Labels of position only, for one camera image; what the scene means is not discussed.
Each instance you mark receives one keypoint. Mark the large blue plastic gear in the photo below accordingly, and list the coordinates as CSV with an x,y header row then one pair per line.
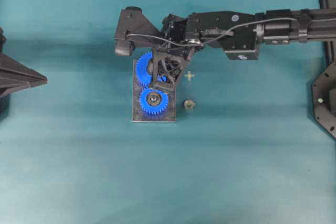
x,y
144,78

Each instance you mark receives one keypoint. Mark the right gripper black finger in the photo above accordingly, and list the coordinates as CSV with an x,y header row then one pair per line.
x,y
168,69

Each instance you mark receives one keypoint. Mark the small blue plastic gear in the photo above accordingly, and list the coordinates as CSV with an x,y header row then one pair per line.
x,y
153,102

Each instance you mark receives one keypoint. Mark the teal table cloth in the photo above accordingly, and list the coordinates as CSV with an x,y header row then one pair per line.
x,y
248,152

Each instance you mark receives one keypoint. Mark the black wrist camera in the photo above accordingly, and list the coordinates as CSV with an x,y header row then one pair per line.
x,y
134,30

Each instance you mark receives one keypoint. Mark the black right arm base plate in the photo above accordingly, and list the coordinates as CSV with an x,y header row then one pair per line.
x,y
323,97

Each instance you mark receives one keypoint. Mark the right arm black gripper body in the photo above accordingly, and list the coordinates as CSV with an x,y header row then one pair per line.
x,y
178,36

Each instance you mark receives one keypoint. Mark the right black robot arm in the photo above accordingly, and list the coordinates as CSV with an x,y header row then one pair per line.
x,y
239,35

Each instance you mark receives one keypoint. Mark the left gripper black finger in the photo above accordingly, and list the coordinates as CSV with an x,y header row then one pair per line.
x,y
16,76

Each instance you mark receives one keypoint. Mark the grey metal base plate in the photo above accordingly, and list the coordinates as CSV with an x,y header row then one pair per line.
x,y
138,115

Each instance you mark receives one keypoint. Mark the lower metal washer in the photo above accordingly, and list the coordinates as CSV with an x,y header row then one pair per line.
x,y
189,104

